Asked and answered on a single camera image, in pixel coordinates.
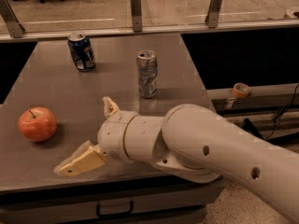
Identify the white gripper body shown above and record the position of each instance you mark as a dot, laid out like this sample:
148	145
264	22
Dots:
112	135

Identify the black stand base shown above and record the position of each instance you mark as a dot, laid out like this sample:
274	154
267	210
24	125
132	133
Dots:
279	141

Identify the silver redbull can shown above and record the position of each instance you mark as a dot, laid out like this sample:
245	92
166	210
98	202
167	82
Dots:
147	68

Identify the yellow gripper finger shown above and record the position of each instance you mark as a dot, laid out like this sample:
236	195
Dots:
85	159
110	107

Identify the black drawer handle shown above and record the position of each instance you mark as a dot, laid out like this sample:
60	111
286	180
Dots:
113	210

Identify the blue pepsi can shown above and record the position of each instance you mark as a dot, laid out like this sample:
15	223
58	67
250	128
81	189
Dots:
81	51

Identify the middle metal bracket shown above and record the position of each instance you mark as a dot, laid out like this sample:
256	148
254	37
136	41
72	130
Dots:
136	13

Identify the right metal bracket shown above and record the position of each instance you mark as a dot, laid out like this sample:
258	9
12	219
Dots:
212	17

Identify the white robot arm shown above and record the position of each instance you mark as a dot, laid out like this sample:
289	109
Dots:
196	144

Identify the red apple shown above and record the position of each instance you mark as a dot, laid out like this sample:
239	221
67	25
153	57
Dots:
37	124

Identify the metal bracket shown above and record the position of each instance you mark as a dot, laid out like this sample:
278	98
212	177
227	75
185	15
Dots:
136	13
212	17
14	27

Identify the left metal bracket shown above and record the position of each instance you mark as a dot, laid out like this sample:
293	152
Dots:
14	27

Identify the orange tape roll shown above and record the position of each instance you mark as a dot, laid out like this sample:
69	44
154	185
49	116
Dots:
241	90

